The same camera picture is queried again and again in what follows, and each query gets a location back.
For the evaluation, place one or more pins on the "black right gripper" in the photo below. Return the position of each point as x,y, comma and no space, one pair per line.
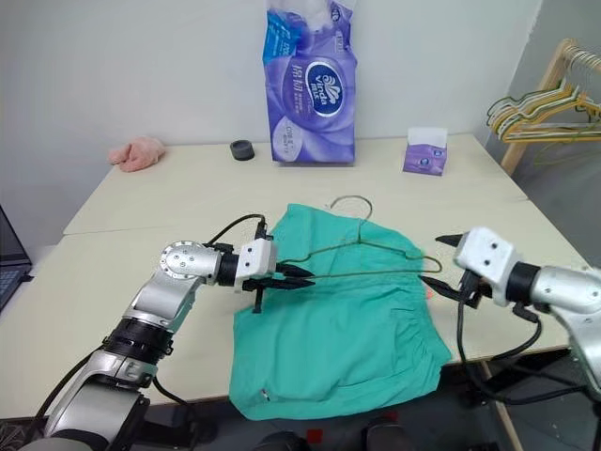
472,289

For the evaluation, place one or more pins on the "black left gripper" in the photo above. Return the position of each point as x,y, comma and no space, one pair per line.
268,283

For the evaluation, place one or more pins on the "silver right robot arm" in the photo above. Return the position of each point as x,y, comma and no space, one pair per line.
563,293

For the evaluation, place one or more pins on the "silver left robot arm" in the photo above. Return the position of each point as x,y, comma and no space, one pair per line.
155,296

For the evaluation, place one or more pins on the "green shorts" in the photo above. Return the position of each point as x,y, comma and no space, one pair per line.
328,329

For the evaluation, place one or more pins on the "small purple tissue box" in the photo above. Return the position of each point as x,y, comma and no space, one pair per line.
425,152

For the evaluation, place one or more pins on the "black round tape roll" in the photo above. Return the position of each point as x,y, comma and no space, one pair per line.
242,151

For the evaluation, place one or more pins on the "small red object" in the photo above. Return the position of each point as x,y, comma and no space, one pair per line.
315,434

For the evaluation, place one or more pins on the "wooden table leg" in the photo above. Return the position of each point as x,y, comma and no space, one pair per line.
504,418

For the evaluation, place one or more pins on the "dark rounded shape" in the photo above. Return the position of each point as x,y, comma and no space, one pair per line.
282,441
387,437

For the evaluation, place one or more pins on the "large purple tissue pack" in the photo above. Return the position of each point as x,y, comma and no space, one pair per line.
310,108

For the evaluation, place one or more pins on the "pink cloth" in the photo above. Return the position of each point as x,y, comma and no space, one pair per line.
138,154

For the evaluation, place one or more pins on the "wooden clothes rack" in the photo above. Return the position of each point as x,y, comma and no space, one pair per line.
547,82

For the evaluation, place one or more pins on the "dark laptop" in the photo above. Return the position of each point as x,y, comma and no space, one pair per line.
9,263

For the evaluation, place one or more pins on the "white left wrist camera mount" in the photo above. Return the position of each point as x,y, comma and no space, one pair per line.
257,264

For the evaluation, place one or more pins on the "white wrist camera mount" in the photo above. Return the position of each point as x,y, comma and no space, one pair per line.
257,264
486,260

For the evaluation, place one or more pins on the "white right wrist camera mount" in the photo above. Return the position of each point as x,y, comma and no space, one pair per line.
486,260

